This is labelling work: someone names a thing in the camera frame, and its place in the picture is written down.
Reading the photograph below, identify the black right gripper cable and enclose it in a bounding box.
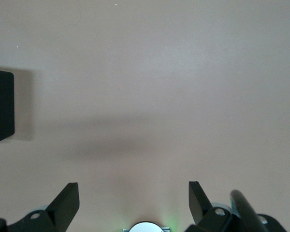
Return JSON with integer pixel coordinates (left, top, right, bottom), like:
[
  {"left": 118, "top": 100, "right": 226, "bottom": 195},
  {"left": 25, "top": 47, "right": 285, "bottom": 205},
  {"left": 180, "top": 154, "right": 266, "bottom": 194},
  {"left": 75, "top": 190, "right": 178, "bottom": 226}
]
[{"left": 229, "top": 189, "right": 265, "bottom": 232}]

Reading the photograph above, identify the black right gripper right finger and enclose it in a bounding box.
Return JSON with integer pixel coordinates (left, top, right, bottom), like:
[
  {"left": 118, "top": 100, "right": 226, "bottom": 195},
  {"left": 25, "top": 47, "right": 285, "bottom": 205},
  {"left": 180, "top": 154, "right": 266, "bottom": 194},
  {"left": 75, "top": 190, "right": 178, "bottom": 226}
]
[{"left": 185, "top": 181, "right": 288, "bottom": 232}]

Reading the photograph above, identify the black plastic box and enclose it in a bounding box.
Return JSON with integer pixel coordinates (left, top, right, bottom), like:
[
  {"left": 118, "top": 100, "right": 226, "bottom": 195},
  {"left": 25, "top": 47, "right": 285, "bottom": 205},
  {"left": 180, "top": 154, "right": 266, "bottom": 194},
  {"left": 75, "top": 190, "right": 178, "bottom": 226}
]
[{"left": 0, "top": 68, "right": 15, "bottom": 147}]

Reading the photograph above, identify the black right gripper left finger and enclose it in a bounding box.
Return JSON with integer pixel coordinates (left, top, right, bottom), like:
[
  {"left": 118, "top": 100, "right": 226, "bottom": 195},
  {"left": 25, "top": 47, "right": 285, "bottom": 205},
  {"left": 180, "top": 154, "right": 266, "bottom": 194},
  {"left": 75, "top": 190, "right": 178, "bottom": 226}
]
[{"left": 0, "top": 182, "right": 80, "bottom": 232}]

